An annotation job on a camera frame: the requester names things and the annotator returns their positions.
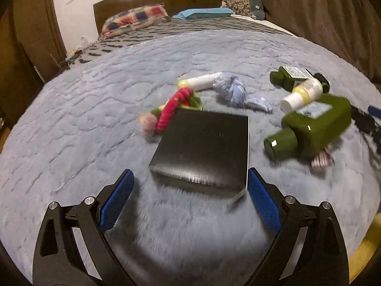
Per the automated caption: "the large green bottle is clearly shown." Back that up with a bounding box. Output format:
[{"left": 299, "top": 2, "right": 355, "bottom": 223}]
[{"left": 263, "top": 94, "right": 351, "bottom": 161}]

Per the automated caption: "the black pen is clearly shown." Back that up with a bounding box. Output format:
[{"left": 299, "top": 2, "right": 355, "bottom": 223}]
[{"left": 351, "top": 105, "right": 380, "bottom": 145}]

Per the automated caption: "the black box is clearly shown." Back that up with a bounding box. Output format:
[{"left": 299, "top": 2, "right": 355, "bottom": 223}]
[{"left": 149, "top": 108, "right": 250, "bottom": 200}]

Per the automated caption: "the pink green knit toy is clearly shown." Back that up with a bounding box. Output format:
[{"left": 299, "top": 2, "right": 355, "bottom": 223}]
[{"left": 139, "top": 87, "right": 202, "bottom": 137}]

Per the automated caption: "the white yellow tube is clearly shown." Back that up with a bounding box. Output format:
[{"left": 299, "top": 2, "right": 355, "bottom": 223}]
[{"left": 280, "top": 77, "right": 323, "bottom": 114}]

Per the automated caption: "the small green bottle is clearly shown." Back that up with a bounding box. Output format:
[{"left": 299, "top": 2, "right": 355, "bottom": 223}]
[{"left": 269, "top": 66, "right": 313, "bottom": 92}]

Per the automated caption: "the blue white cloth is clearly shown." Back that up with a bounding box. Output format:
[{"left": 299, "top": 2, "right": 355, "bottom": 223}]
[{"left": 212, "top": 73, "right": 272, "bottom": 114}]

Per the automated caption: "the white cream tube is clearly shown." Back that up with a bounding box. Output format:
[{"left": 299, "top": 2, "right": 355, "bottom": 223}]
[{"left": 177, "top": 72, "right": 222, "bottom": 91}]

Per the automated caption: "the yellow fluffy rug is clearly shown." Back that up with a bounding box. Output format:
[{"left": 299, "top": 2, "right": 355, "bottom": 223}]
[{"left": 349, "top": 212, "right": 380, "bottom": 285}]

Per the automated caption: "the black round cap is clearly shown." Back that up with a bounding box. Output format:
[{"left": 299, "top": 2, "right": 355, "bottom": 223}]
[{"left": 314, "top": 73, "right": 331, "bottom": 94}]

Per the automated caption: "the wooden nightstand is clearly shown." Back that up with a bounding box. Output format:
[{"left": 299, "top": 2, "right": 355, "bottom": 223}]
[{"left": 58, "top": 47, "right": 83, "bottom": 68}]

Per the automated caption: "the wooden wardrobe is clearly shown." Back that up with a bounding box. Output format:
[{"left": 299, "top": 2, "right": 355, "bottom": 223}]
[{"left": 1, "top": 0, "right": 66, "bottom": 126}]

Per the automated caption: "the zebra striped bed sheet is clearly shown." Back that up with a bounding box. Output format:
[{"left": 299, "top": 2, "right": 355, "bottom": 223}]
[{"left": 70, "top": 15, "right": 293, "bottom": 68}]

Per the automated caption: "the brown curtain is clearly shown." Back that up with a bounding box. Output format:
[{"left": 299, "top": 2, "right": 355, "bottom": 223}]
[{"left": 262, "top": 0, "right": 380, "bottom": 84}]

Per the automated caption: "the plaid pillow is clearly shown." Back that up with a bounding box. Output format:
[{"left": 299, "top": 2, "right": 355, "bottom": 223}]
[{"left": 98, "top": 4, "right": 171, "bottom": 40}]

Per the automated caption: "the blue pillow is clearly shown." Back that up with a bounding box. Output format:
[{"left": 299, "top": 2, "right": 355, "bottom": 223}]
[{"left": 172, "top": 8, "right": 235, "bottom": 20}]

